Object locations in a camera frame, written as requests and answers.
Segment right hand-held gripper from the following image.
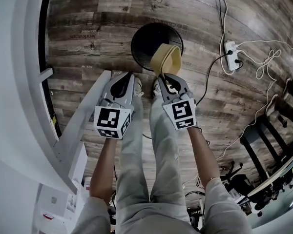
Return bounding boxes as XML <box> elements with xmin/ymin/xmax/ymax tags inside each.
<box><xmin>158</xmin><ymin>73</ymin><xmax>197</xmax><ymax>131</ymax></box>

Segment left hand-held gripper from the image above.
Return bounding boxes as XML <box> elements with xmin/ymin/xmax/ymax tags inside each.
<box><xmin>93</xmin><ymin>71</ymin><xmax>136</xmax><ymax>140</ymax></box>

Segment pale yellow plastic cup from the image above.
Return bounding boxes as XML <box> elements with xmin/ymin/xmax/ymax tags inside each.
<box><xmin>150</xmin><ymin>43</ymin><xmax>182</xmax><ymax>77</ymax></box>

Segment black round waste bin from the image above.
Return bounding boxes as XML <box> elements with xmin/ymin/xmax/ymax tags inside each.
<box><xmin>130</xmin><ymin>22</ymin><xmax>185</xmax><ymax>72</ymax></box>

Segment person's left forearm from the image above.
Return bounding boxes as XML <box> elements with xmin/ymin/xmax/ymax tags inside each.
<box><xmin>89</xmin><ymin>136</ymin><xmax>124</xmax><ymax>206</ymax></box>

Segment person's right forearm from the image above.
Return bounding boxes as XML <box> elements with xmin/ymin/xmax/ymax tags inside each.
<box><xmin>187</xmin><ymin>125</ymin><xmax>222</xmax><ymax>194</ymax></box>

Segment person's right white sneaker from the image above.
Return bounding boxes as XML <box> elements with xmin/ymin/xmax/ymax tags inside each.
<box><xmin>152</xmin><ymin>78</ymin><xmax>162</xmax><ymax>98</ymax></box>

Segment person's white sneaker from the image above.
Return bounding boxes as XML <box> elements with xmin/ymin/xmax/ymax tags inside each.
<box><xmin>152</xmin><ymin>78</ymin><xmax>162</xmax><ymax>98</ymax></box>
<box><xmin>133</xmin><ymin>77</ymin><xmax>145</xmax><ymax>98</ymax></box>

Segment person's left white sneaker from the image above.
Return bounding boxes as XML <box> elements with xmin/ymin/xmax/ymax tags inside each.
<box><xmin>133</xmin><ymin>77</ymin><xmax>145</xmax><ymax>98</ymax></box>

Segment long white table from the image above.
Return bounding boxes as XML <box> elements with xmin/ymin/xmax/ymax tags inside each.
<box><xmin>0</xmin><ymin>0</ymin><xmax>113</xmax><ymax>195</ymax></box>

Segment white power strip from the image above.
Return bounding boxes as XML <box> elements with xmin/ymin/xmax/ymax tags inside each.
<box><xmin>224</xmin><ymin>40</ymin><xmax>243</xmax><ymax>72</ymax></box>

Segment person's grey trousers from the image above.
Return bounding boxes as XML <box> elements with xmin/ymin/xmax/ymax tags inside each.
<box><xmin>115</xmin><ymin>95</ymin><xmax>191</xmax><ymax>226</ymax></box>

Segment plain white box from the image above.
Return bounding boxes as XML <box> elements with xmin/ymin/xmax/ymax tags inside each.
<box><xmin>68</xmin><ymin>141</ymin><xmax>89</xmax><ymax>188</ymax></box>

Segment black stool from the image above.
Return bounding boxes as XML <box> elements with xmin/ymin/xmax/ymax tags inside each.
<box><xmin>240</xmin><ymin>116</ymin><xmax>292</xmax><ymax>180</ymax></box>

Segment black office chair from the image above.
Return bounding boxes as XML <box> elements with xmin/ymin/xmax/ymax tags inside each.
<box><xmin>221</xmin><ymin>161</ymin><xmax>253</xmax><ymax>197</ymax></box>

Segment white box grey logo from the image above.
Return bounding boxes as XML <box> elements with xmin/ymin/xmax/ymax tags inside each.
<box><xmin>36</xmin><ymin>183</ymin><xmax>71</xmax><ymax>218</ymax></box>

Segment person's grey sweatshirt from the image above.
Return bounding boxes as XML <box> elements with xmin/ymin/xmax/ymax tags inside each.
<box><xmin>70</xmin><ymin>177</ymin><xmax>254</xmax><ymax>234</ymax></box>

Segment round pale table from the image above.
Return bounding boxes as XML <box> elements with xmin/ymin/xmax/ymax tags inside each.
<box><xmin>246</xmin><ymin>150</ymin><xmax>293</xmax><ymax>197</ymax></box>

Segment black plug cable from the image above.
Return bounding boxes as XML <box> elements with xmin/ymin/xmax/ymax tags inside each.
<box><xmin>196</xmin><ymin>51</ymin><xmax>235</xmax><ymax>106</ymax></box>

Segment long black floor cable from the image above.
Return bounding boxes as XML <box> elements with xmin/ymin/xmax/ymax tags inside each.
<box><xmin>211</xmin><ymin>0</ymin><xmax>225</xmax><ymax>37</ymax></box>

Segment white power strip cord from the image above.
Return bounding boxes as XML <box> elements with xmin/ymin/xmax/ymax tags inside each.
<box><xmin>219</xmin><ymin>0</ymin><xmax>233</xmax><ymax>75</ymax></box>

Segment long looped white cable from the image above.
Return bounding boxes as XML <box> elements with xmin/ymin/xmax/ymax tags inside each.
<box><xmin>216</xmin><ymin>39</ymin><xmax>293</xmax><ymax>161</ymax></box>

